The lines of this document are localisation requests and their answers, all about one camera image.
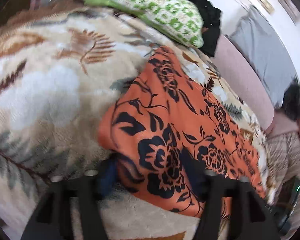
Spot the orange black floral garment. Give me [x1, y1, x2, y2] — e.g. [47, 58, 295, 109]
[98, 46, 265, 217]

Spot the black device with green light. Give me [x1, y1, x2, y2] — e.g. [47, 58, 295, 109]
[272, 176, 300, 236]

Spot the striped beige cushion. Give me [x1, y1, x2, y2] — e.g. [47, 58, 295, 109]
[264, 130, 300, 210]

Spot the dark furry item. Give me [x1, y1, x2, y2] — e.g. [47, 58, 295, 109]
[282, 83, 300, 121]

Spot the beige leaf-pattern fleece blanket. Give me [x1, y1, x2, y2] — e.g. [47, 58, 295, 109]
[0, 1, 276, 239]

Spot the grey pillow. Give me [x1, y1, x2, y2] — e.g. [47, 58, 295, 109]
[229, 5, 297, 108]

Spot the black cloth behind pillow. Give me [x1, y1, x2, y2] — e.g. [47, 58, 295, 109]
[189, 0, 222, 57]

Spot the green white patterned pillow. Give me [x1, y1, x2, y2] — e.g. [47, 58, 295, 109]
[84, 0, 204, 48]

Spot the brass wall switch plate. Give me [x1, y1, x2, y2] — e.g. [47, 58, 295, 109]
[257, 0, 275, 15]

